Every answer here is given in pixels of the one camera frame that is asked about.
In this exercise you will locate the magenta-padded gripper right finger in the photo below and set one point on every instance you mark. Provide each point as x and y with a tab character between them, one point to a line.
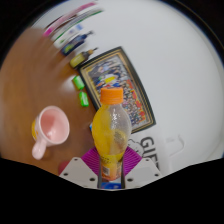
145	171

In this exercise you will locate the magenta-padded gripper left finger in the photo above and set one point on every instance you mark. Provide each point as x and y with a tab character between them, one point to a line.
77	171

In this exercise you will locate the orange-capped drink bottle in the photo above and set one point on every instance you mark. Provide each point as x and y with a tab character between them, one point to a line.
110	133

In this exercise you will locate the flat round red coaster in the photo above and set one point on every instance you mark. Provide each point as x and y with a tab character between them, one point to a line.
64	167

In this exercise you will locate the white gift bag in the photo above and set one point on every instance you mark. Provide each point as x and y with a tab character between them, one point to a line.
150	146

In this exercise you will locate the blue tissue pack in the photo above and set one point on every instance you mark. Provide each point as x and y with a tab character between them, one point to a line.
91	126

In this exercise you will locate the pink mug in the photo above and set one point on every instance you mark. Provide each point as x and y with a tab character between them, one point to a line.
51	126

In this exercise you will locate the framed group photo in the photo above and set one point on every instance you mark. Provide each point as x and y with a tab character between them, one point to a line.
133	90

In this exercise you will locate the dark amber pump bottle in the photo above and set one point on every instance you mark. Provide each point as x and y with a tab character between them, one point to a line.
78	59

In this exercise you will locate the dark blue pump bottle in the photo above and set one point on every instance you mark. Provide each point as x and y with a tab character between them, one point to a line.
73	45

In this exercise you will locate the white shampoo bottle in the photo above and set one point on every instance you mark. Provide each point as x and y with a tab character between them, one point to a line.
66	35

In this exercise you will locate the tall white-blue box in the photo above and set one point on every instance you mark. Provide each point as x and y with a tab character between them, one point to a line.
76	23

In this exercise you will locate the tall pink box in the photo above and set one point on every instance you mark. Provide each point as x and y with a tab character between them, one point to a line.
66	18

